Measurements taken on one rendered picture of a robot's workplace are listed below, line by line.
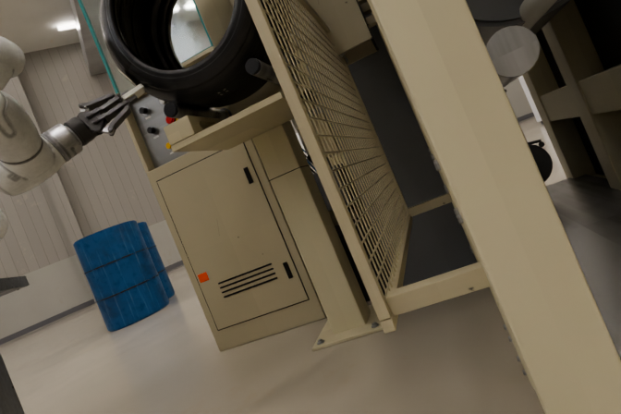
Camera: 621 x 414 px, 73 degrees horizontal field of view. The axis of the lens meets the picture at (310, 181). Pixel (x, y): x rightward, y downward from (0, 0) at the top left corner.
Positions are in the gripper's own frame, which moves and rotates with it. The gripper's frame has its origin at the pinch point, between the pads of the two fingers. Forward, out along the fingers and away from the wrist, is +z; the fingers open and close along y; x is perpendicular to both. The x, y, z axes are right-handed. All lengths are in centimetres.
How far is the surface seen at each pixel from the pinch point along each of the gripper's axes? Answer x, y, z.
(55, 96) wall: -876, -743, 229
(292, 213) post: -35, 52, 18
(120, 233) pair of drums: -318, -104, 11
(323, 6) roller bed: 13, 22, 61
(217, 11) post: -7, -14, 49
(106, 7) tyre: 9.9, -21.6, 11.6
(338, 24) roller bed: 11, 29, 59
